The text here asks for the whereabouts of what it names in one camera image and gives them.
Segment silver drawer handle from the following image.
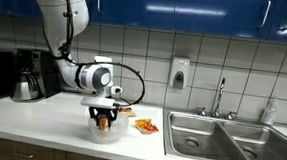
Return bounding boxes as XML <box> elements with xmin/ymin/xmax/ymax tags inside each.
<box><xmin>10</xmin><ymin>151</ymin><xmax>36</xmax><ymax>160</ymax></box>

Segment black coffee maker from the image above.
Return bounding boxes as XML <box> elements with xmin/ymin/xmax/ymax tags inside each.
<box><xmin>9</xmin><ymin>47</ymin><xmax>65</xmax><ymax>105</ymax></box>

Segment chrome sink faucet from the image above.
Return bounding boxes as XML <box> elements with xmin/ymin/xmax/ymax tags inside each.
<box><xmin>211</xmin><ymin>76</ymin><xmax>227</xmax><ymax>120</ymax></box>

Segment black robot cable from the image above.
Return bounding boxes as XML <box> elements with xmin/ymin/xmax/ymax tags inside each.
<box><xmin>55</xmin><ymin>0</ymin><xmax>152</xmax><ymax>109</ymax></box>

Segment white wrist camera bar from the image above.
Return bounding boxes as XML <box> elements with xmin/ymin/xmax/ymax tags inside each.
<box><xmin>80</xmin><ymin>95</ymin><xmax>116</xmax><ymax>110</ymax></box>

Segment stainless double sink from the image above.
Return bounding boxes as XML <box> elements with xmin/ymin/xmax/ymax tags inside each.
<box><xmin>160</xmin><ymin>106</ymin><xmax>287</xmax><ymax>160</ymax></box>

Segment orange red snack packet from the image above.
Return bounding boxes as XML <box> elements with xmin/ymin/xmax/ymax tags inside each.
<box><xmin>133</xmin><ymin>117</ymin><xmax>161</xmax><ymax>136</ymax></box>

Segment grey wall soap dispenser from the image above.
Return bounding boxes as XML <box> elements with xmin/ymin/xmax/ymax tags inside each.
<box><xmin>167</xmin><ymin>55</ymin><xmax>192</xmax><ymax>92</ymax></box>

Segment chrome faucet handle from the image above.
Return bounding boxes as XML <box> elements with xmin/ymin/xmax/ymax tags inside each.
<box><xmin>225</xmin><ymin>110</ymin><xmax>239</xmax><ymax>122</ymax></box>
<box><xmin>194</xmin><ymin>105</ymin><xmax>208</xmax><ymax>117</ymax></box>

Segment orange soda can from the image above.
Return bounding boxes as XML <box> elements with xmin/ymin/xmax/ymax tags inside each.
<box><xmin>97</xmin><ymin>116</ymin><xmax>110</xmax><ymax>133</ymax></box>

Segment steel coffee carafe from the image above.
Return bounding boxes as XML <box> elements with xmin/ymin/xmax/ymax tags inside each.
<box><xmin>11</xmin><ymin>68</ymin><xmax>43</xmax><ymax>104</ymax></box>

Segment clear soap bottle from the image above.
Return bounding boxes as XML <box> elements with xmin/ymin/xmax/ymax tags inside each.
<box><xmin>259</xmin><ymin>95</ymin><xmax>280</xmax><ymax>126</ymax></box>

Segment yellow brown snack packet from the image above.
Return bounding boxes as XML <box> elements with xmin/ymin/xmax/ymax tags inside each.
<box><xmin>117</xmin><ymin>105</ymin><xmax>138</xmax><ymax>119</ymax></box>

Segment wooden base cabinet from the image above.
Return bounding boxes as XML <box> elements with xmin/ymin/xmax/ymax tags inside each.
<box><xmin>0</xmin><ymin>134</ymin><xmax>168</xmax><ymax>160</ymax></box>

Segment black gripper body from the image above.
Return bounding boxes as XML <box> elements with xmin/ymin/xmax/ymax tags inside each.
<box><xmin>87</xmin><ymin>106</ymin><xmax>120</xmax><ymax>123</ymax></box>

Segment clear plastic bowl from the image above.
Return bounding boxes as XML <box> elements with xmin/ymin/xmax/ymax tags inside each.
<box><xmin>87</xmin><ymin>108</ymin><xmax>131</xmax><ymax>146</ymax></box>

